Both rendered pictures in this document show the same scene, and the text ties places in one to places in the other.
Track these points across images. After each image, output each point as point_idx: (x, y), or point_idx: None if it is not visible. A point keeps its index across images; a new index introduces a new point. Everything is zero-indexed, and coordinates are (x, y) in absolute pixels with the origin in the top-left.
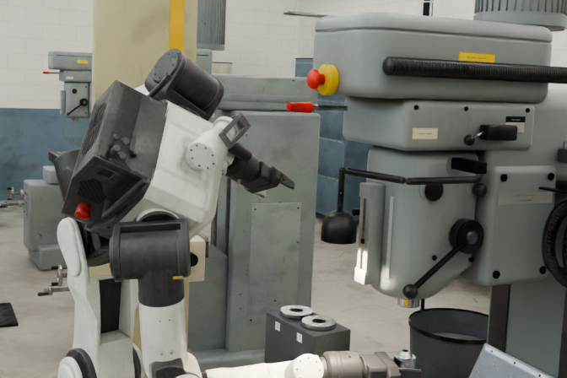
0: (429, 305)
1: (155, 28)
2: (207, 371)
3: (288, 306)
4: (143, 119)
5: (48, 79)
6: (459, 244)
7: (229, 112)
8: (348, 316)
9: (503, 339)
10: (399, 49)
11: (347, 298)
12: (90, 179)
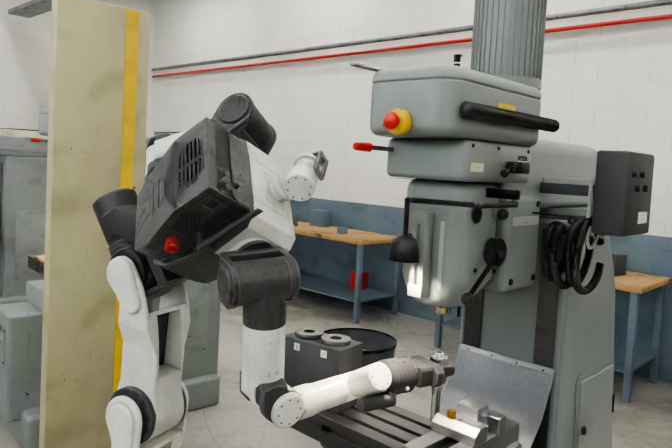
0: (294, 331)
1: (111, 88)
2: (294, 388)
3: (300, 329)
4: (234, 154)
5: None
6: (494, 258)
7: None
8: (233, 346)
9: (478, 338)
10: (467, 96)
11: (226, 331)
12: (193, 211)
